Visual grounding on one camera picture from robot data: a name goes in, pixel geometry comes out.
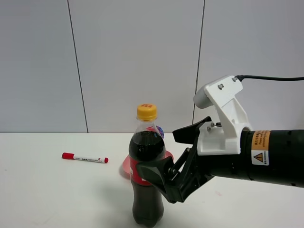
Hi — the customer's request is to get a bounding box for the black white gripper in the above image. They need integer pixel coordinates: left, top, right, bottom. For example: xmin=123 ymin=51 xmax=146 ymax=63
xmin=136 ymin=116 xmax=241 ymax=203

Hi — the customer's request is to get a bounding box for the cola bottle yellow cap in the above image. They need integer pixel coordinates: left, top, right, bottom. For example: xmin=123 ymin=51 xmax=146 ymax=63
xmin=129 ymin=103 xmax=165 ymax=228

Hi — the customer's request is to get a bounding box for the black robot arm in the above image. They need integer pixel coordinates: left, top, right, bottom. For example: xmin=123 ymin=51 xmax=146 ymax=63
xmin=136 ymin=117 xmax=304 ymax=203

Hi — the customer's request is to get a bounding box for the rainbow coloured ball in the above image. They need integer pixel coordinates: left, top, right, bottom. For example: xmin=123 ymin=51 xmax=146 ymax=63
xmin=156 ymin=126 xmax=164 ymax=139

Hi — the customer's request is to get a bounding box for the pink plastic bowl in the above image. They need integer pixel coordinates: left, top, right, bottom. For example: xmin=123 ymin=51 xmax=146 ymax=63
xmin=121 ymin=150 xmax=176 ymax=178

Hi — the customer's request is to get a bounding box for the red white marker pen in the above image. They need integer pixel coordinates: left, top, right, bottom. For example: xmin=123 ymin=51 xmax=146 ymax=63
xmin=62 ymin=152 xmax=109 ymax=163

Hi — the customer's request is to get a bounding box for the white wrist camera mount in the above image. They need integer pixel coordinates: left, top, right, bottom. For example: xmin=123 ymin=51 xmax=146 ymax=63
xmin=193 ymin=76 xmax=251 ymax=142

